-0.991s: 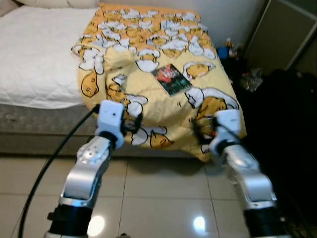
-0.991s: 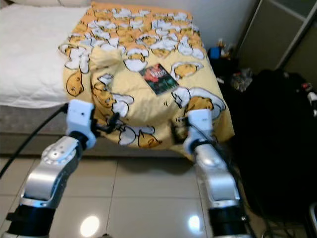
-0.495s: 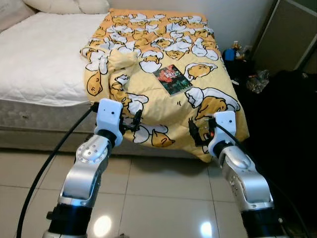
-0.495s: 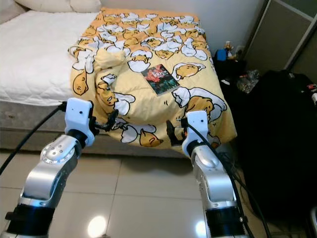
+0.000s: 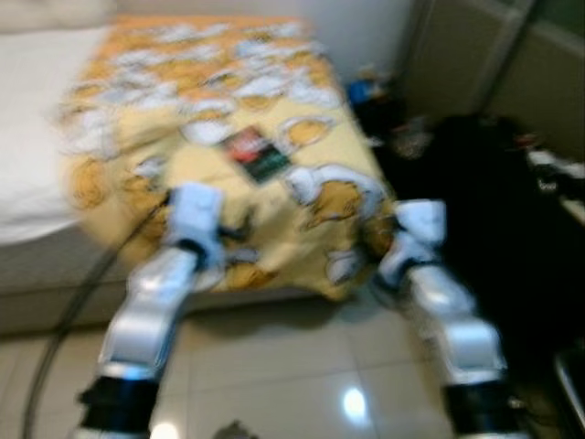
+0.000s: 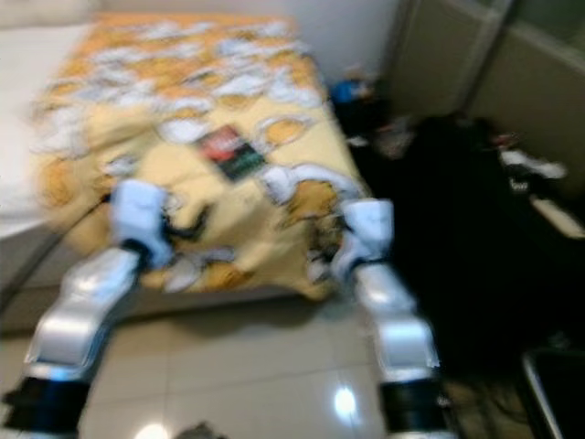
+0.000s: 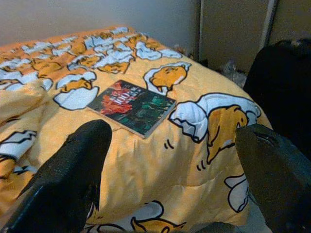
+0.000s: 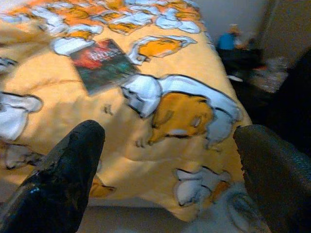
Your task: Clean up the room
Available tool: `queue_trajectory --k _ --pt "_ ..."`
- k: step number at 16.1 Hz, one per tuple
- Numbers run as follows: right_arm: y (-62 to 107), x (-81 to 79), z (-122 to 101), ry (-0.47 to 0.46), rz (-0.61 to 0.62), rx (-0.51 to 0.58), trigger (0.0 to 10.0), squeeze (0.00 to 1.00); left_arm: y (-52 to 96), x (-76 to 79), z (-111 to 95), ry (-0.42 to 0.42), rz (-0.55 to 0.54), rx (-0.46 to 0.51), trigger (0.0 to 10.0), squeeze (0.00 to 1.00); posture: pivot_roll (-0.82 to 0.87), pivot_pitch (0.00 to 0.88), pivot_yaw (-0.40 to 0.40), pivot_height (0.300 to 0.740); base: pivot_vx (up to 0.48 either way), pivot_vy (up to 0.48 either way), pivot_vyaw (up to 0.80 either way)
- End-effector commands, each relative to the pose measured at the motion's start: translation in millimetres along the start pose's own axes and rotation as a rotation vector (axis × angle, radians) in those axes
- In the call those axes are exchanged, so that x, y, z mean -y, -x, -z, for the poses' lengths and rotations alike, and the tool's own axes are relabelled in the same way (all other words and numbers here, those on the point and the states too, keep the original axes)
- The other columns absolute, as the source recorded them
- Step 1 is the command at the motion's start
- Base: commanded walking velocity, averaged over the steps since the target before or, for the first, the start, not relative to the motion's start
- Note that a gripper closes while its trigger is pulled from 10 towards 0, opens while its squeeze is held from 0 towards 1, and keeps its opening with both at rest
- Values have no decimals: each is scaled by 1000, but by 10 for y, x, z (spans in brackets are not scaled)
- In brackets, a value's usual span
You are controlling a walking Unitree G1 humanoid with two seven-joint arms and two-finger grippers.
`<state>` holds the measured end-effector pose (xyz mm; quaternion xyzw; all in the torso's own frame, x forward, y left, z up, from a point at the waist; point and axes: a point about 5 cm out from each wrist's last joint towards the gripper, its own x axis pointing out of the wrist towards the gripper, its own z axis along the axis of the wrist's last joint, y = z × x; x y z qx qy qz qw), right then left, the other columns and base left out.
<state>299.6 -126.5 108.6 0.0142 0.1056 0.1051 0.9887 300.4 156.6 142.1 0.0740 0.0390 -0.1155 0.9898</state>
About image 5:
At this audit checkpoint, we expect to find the dark book with red cover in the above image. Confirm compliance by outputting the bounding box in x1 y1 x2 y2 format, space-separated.
222 126 293 185

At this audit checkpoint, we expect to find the yellow cartoon egg blanket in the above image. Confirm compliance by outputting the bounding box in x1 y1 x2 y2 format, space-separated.
59 14 399 303

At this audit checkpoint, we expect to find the clear crinkled plastic bag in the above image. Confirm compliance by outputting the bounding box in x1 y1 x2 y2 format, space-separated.
393 123 432 158

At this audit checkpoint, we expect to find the black bedside table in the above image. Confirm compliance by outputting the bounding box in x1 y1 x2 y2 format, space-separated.
352 91 431 184

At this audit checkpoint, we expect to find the blue cup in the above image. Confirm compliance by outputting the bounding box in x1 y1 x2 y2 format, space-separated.
347 78 377 107

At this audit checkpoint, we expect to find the white crumpled cloth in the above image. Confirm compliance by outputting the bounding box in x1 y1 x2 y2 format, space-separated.
530 151 585 180

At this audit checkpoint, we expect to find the beige wardrobe sliding door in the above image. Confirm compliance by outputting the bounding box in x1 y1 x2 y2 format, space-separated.
402 0 585 162

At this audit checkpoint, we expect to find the bed with white quilted pad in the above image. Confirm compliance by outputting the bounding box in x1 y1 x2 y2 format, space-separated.
0 0 394 336

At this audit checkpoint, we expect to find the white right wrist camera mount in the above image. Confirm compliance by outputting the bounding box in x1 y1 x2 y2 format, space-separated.
379 199 449 284

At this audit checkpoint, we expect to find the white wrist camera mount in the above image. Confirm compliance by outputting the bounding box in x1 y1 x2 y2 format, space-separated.
379 199 449 284
167 181 227 271

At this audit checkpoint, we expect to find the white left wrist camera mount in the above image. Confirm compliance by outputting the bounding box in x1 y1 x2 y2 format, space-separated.
167 181 227 271

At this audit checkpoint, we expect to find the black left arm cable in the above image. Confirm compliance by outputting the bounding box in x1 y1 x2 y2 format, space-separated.
23 194 175 439

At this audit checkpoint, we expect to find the metal chair frame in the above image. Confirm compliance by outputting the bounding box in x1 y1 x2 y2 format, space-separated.
553 352 585 433

